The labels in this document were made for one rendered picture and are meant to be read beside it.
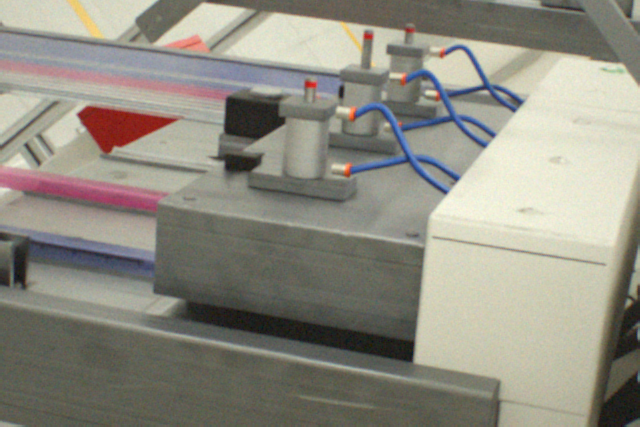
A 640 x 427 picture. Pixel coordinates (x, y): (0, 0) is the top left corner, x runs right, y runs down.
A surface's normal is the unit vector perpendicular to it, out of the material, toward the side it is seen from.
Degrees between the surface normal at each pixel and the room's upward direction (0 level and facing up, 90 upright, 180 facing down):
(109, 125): 90
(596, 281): 90
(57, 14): 0
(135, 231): 48
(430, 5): 90
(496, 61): 90
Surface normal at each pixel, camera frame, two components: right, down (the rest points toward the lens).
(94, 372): -0.29, 0.23
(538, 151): 0.08, -0.96
